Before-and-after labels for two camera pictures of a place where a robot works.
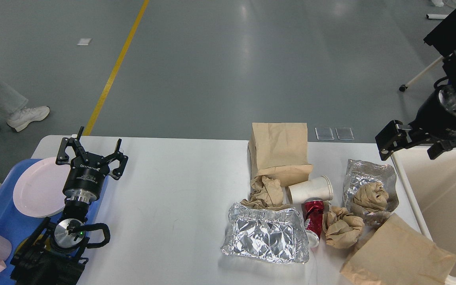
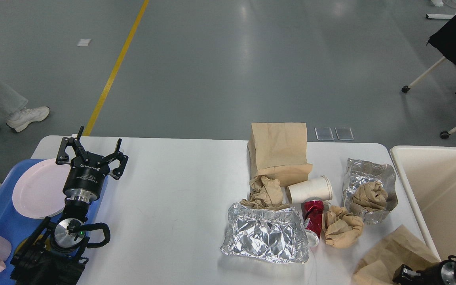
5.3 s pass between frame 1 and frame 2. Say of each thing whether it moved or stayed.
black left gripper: stayed
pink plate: stayed
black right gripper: moved
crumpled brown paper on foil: stayed
